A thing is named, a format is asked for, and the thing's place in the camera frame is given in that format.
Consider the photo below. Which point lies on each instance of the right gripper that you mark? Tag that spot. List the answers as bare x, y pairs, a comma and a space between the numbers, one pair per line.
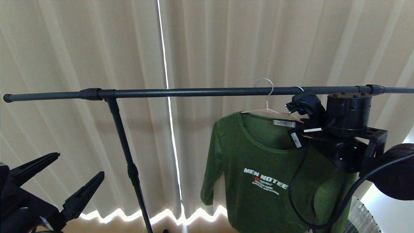
349, 155

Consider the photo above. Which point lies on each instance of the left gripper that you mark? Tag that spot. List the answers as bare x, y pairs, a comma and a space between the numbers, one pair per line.
22, 210

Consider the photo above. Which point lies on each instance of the pink clothes hanger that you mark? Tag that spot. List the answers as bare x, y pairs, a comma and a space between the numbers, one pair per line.
267, 105
300, 88

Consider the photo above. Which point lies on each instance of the green long-sleeved shirt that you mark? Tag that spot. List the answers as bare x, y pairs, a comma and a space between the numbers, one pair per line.
252, 155

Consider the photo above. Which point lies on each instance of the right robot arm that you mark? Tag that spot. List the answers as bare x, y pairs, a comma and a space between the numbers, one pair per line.
347, 110

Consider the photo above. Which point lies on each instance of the white laundry basket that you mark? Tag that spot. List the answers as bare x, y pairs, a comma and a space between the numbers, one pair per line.
362, 216

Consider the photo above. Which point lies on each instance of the black clothes rack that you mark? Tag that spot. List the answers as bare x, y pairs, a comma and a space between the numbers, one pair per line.
194, 93

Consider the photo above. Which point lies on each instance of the beige curtain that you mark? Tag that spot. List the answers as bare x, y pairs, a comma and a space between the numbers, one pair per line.
97, 48

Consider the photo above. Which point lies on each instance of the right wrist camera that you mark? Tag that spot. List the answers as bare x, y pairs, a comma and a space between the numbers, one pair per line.
305, 105

